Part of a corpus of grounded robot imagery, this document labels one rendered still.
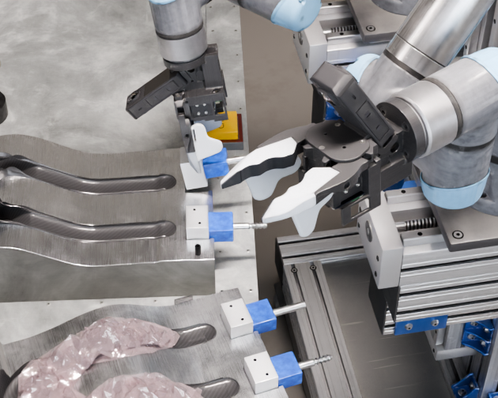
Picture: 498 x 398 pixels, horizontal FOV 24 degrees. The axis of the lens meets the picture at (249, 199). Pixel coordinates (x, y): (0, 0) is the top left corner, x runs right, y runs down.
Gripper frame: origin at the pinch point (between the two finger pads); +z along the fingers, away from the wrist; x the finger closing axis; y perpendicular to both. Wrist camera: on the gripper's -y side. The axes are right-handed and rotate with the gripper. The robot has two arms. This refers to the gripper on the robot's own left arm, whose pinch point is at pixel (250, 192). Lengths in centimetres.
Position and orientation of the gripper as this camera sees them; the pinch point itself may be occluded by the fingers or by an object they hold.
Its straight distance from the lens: 113.2
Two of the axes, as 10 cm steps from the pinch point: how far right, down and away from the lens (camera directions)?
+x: -5.8, -4.8, 6.6
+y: 0.8, 7.7, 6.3
